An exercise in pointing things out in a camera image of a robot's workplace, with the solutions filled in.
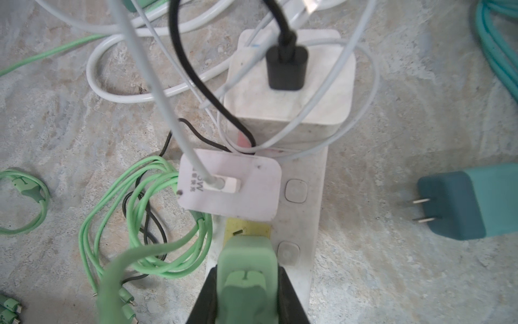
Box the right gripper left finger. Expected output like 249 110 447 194
186 267 217 324

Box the teal cable bundle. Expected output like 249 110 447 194
474 0 518 102

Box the green charger plug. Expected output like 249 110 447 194
94 210 280 324

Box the black usb cable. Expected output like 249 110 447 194
121 0 309 284

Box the teal charger plug left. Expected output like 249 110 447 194
417 163 517 240

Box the white multicolour power strip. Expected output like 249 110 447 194
206 148 328 311

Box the white charger with black cable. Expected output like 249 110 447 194
223 28 357 151

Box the white purple strip cord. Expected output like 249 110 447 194
86 0 349 104

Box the green multi-head cable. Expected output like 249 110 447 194
0 155 213 324

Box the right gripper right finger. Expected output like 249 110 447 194
277 266 310 324

